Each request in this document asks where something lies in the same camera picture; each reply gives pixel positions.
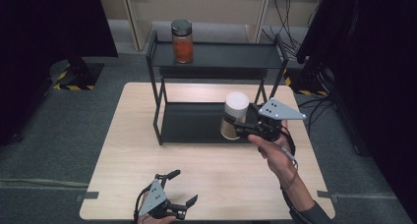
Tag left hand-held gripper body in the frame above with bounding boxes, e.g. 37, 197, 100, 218
137, 179, 188, 220

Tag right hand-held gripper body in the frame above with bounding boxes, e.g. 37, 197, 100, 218
235, 97, 308, 143

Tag white-lidded jar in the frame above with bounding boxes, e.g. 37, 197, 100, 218
219, 91, 250, 140

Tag black metal two-tier shelf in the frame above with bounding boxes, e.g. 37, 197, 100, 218
146, 30, 290, 147

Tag black-lidded jar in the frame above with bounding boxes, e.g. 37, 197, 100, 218
170, 19, 195, 65

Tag person's left hand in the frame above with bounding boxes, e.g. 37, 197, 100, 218
137, 213, 178, 224

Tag person's right hand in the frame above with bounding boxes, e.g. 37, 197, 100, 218
247, 119, 299, 186

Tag stand base with hazard tape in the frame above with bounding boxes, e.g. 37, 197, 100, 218
48, 60, 105, 91
283, 68, 328, 97

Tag grey floor tape piece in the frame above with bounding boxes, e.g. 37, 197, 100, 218
317, 190, 340, 203
75, 191, 100, 202

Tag black curtain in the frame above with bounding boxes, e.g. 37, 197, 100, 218
296, 0, 417, 224
0, 0, 118, 146

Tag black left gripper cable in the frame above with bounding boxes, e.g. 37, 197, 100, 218
133, 188, 151, 223

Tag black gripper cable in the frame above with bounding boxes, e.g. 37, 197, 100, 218
279, 125, 313, 224
133, 188, 151, 223

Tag black floor cables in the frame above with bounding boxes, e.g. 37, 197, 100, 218
296, 92, 335, 137

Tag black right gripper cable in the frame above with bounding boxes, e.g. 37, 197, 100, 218
279, 125, 313, 224

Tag black wall cables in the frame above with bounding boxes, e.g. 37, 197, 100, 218
262, 0, 316, 60

